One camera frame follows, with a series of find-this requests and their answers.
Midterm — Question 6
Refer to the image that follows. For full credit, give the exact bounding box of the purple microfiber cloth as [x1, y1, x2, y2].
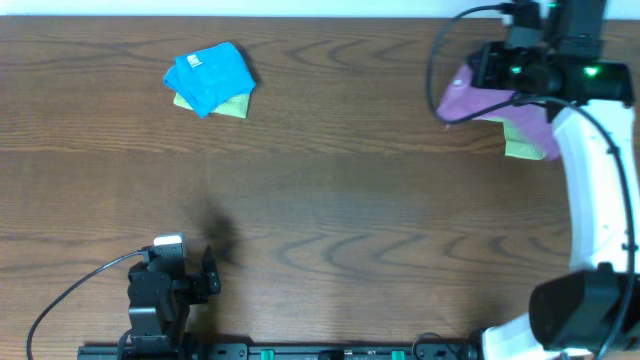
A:
[437, 65, 560, 161]

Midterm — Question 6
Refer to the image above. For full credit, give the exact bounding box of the left black cable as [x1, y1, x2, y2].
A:
[25, 249, 151, 360]

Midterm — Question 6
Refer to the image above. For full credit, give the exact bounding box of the green crumpled cloth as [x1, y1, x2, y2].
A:
[489, 118, 545, 161]

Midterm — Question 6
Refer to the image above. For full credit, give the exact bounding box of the black cable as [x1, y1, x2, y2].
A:
[25, 249, 151, 360]
[424, 3, 639, 360]

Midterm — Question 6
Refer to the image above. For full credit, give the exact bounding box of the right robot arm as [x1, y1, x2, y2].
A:
[473, 1, 639, 359]

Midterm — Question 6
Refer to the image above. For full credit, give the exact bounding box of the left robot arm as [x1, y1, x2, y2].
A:
[116, 243, 221, 359]

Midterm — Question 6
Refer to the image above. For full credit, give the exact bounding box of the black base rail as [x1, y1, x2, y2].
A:
[77, 340, 483, 360]

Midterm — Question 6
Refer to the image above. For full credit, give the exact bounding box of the green folded cloth under blue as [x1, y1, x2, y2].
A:
[173, 93, 250, 119]

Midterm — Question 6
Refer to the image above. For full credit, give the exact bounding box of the right black cable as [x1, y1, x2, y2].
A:
[424, 3, 639, 360]

